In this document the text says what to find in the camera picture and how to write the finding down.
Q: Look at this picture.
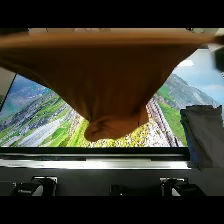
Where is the brown T-shirt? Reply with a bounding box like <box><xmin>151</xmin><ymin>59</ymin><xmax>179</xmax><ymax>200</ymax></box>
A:
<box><xmin>0</xmin><ymin>30</ymin><xmax>224</xmax><ymax>143</ymax></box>

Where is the blue garment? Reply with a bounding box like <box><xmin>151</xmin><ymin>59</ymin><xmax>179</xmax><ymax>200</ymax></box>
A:
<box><xmin>179</xmin><ymin>109</ymin><xmax>201</xmax><ymax>170</ymax></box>

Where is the grey garment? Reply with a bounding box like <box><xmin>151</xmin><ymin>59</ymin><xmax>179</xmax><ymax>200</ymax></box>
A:
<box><xmin>185</xmin><ymin>105</ymin><xmax>224</xmax><ymax>170</ymax></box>

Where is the silver frame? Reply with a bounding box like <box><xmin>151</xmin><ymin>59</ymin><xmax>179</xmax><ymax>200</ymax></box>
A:
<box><xmin>0</xmin><ymin>153</ymin><xmax>194</xmax><ymax>197</ymax></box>

